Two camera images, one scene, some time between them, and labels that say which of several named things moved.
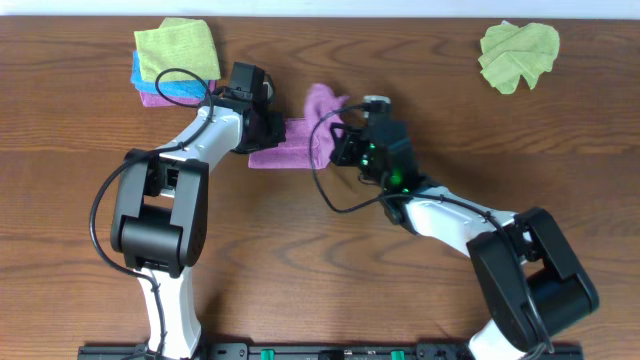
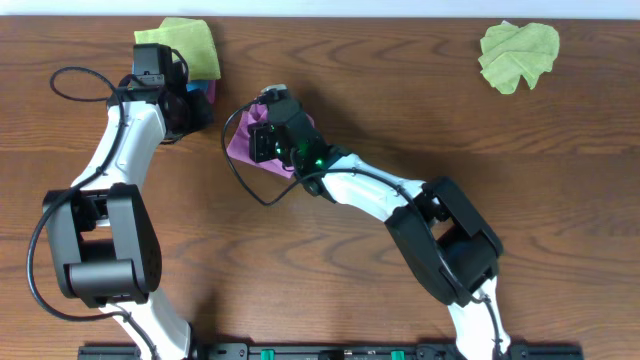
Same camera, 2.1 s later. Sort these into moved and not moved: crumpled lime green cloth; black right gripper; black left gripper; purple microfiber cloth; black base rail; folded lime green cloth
Moved: black right gripper; black left gripper; purple microfiber cloth
Not moved: folded lime green cloth; black base rail; crumpled lime green cloth
